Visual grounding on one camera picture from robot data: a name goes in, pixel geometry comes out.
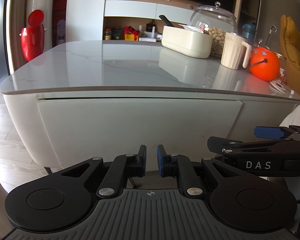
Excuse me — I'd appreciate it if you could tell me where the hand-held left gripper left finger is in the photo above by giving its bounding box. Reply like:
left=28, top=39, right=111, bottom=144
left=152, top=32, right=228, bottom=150
left=61, top=145, right=147, bottom=198

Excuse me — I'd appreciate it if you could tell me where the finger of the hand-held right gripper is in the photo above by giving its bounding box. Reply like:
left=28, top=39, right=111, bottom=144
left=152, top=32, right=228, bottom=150
left=254, top=125, right=300, bottom=139
left=207, top=137, right=300, bottom=159

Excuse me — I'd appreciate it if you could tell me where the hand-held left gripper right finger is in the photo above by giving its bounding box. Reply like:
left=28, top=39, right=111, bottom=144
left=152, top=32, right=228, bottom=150
left=157, top=144, right=243, bottom=197

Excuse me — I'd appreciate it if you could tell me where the white table drawer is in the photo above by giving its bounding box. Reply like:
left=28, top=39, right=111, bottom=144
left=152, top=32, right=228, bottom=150
left=37, top=97, right=243, bottom=172

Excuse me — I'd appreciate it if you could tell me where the white cloth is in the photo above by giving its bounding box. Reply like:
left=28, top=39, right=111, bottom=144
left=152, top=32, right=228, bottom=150
left=279, top=102, right=300, bottom=128

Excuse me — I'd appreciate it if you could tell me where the orange round container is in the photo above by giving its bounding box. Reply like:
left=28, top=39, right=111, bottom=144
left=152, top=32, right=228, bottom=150
left=249, top=46, right=281, bottom=82

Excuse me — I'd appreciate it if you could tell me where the yellow armchair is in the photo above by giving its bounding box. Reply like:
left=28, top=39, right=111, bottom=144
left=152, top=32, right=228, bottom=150
left=280, top=15, right=300, bottom=101

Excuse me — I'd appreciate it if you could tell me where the cream ribbed mug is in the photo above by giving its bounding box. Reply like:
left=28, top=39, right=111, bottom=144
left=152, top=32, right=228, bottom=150
left=220, top=32, right=252, bottom=70

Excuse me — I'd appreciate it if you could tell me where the blue thermos bottle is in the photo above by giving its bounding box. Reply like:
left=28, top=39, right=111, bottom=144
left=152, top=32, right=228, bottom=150
left=242, top=23, right=256, bottom=47

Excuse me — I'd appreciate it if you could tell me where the white coffee table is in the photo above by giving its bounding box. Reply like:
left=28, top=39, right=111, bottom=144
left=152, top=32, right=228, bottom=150
left=0, top=40, right=300, bottom=174

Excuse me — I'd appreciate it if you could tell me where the cream rectangular container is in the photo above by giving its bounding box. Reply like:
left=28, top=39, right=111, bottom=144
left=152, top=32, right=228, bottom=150
left=161, top=25, right=213, bottom=59

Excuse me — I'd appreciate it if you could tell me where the white router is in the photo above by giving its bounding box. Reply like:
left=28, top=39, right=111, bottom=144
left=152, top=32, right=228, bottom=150
left=139, top=25, right=163, bottom=42

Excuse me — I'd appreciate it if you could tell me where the glass jar of peanuts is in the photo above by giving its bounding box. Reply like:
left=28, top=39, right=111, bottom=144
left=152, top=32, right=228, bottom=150
left=190, top=1, right=238, bottom=59

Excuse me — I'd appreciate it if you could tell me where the red gift bow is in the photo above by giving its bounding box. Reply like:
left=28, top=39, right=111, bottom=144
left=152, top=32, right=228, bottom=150
left=123, top=26, right=140, bottom=36

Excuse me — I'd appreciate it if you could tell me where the black remote control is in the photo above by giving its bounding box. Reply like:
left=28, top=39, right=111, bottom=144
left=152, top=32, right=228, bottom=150
left=158, top=15, right=175, bottom=28

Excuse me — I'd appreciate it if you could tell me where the white television cabinet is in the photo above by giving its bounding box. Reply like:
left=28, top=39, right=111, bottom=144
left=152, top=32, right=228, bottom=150
left=104, top=0, right=263, bottom=42

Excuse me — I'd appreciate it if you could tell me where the red pedal bin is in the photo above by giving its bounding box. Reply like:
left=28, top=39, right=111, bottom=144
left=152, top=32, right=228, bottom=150
left=19, top=9, right=46, bottom=62

